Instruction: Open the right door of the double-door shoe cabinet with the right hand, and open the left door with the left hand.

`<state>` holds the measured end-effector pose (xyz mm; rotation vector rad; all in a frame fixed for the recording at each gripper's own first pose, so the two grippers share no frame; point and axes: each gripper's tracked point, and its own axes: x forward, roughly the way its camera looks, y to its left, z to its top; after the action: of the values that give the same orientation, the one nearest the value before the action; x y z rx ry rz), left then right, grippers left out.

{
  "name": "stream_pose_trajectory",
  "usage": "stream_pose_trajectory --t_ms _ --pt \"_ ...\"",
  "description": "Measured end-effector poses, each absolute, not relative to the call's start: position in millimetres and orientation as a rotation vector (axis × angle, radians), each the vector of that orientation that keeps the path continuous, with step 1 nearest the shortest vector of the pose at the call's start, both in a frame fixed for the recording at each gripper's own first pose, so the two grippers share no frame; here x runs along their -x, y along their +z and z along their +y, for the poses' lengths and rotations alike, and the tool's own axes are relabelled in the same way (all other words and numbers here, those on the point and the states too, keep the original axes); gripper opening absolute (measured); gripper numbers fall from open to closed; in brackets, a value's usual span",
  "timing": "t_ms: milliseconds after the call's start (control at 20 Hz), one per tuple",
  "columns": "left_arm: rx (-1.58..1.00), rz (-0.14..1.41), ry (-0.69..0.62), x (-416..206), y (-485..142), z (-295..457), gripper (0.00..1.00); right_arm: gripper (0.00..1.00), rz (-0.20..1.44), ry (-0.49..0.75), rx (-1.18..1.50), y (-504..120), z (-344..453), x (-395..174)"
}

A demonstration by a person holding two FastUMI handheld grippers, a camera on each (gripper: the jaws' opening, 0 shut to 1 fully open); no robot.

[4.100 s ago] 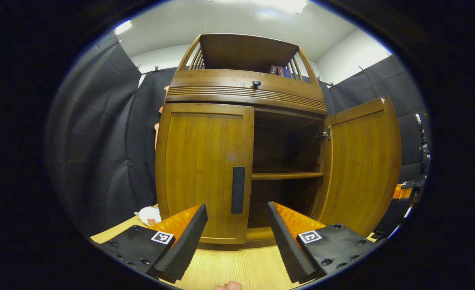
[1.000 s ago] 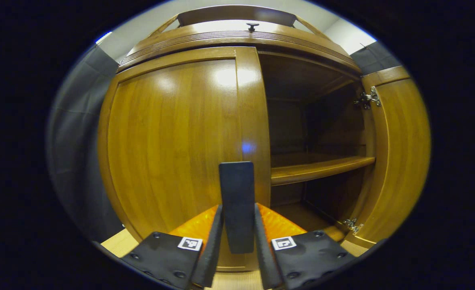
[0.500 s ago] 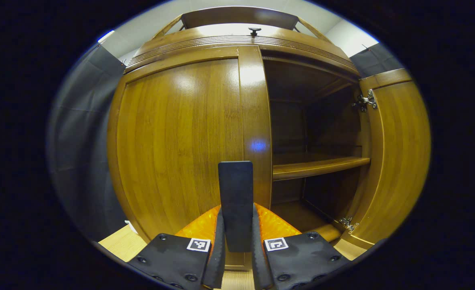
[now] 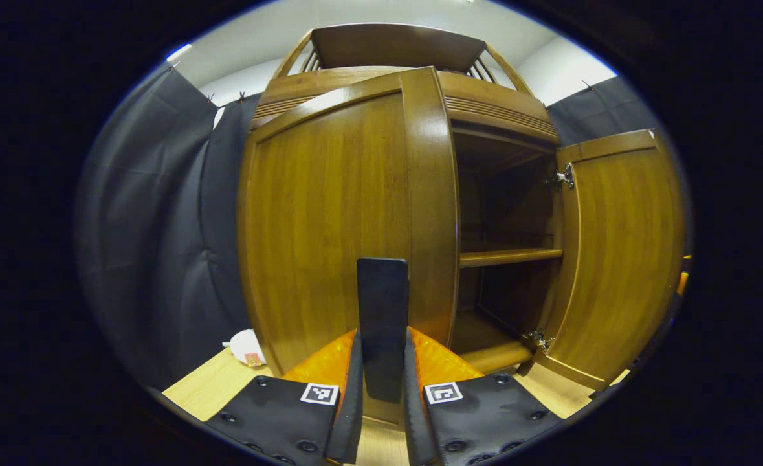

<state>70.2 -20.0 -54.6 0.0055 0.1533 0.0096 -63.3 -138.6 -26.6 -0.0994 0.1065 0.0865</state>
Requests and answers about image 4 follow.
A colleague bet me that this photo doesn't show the wooden cabinet drawer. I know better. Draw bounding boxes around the wooden cabinet drawer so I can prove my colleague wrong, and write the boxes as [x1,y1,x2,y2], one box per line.
[252,65,560,144]

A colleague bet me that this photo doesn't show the wooden cabinet inner shelf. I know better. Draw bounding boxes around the wooden cabinet inner shelf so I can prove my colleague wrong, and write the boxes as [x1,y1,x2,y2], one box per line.
[459,248,564,269]

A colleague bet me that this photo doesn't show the wooden cabinet door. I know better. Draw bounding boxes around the wooden cabinet door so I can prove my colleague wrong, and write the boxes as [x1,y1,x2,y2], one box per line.
[237,66,461,425]
[536,128,686,390]

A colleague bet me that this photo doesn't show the black door handle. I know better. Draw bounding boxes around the black door handle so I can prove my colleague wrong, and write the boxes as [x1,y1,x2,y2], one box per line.
[356,257,410,404]

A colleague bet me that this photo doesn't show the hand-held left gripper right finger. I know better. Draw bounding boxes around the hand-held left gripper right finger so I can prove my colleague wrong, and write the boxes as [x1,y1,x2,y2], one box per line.
[403,327,563,466]

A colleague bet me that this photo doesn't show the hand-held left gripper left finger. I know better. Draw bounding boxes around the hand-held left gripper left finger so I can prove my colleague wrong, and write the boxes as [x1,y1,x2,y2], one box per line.
[204,328,364,466]

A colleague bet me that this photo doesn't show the black backdrop cloth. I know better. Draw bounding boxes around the black backdrop cloth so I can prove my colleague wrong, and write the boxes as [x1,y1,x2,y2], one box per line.
[74,65,663,389]

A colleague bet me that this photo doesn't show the wooden double-door shoe cabinet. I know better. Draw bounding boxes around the wooden double-door shoe cabinet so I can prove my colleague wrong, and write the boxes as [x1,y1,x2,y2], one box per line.
[250,23,563,376]

